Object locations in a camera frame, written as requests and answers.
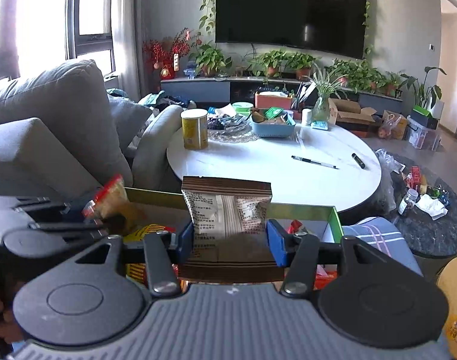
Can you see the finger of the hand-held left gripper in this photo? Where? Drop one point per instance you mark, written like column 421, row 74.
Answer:
column 56, row 242
column 48, row 210

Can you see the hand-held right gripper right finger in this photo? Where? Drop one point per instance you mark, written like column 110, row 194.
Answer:
column 277, row 243

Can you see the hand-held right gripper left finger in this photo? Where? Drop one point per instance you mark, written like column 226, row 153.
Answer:
column 185, row 243

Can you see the small red snack packet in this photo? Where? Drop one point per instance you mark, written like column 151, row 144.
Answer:
column 296, row 227

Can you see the green cardboard box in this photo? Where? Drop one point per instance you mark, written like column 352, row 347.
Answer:
column 311, row 213

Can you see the brown and white snack packet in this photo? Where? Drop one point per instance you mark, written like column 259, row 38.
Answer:
column 228, row 210

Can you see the clear red-edged crispy snack packet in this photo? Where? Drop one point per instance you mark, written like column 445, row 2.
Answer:
column 116, row 202

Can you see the person's left hand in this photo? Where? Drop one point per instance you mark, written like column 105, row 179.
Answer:
column 0, row 326

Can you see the white round table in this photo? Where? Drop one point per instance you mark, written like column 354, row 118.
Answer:
column 269, row 172

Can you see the black pen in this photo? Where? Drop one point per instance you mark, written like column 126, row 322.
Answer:
column 314, row 162

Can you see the grey sofa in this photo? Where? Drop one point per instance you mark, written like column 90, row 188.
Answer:
column 45, row 120

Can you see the yellow tin can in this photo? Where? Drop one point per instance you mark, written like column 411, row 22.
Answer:
column 194, row 131

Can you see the black marker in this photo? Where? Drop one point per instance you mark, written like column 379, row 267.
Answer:
column 358, row 160

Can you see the blue plastic basket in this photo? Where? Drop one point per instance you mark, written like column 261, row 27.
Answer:
column 273, row 127

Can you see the grey pillow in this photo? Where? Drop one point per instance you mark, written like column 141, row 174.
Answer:
column 129, row 120

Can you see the clear plastic bag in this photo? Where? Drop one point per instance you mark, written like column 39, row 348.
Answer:
column 388, row 183

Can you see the teal small box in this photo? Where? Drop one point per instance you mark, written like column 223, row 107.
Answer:
column 320, row 125

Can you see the pile of dark packets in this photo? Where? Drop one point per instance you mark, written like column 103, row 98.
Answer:
column 228, row 123

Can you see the small white bottle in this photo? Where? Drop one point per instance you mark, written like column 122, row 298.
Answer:
column 307, row 117

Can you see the glass jar with dark contents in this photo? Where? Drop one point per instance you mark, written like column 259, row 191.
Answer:
column 407, row 204

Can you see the green lidded container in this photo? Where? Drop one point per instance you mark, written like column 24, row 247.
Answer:
column 242, row 108

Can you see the orange rectangular box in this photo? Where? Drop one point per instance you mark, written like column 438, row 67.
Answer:
column 273, row 101

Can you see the pile of clothes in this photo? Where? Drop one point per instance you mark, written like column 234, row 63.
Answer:
column 168, row 101

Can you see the open cardboard box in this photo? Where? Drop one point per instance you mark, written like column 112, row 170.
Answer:
column 352, row 118

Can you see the spider plant in glass vase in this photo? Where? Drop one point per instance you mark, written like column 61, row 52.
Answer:
column 324, row 101

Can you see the small red box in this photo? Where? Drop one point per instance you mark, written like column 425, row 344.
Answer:
column 416, row 178

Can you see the dark marble round table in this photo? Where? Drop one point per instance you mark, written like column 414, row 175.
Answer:
column 431, row 236

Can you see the crumpled white paper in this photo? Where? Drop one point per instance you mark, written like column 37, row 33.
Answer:
column 432, row 206

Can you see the blue glass bowl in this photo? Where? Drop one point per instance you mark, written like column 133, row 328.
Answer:
column 190, row 72

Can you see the clear storage box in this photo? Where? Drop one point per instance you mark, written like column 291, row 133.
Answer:
column 423, row 137

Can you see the potted green plant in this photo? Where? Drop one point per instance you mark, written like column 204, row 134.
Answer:
column 348, row 73
column 303, row 63
column 393, row 82
column 269, row 62
column 373, row 78
column 209, row 60

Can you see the red flower decoration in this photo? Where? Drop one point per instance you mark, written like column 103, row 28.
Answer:
column 164, row 54

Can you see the window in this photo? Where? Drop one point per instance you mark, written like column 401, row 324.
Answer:
column 45, row 18

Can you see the green and black box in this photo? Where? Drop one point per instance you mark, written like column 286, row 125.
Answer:
column 425, row 118

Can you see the white curtain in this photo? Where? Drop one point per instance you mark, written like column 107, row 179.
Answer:
column 127, row 26

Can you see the large-leaf plant in white pot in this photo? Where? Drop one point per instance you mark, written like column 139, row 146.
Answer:
column 423, row 86

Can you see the black wall television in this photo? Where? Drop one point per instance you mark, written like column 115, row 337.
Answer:
column 288, row 7

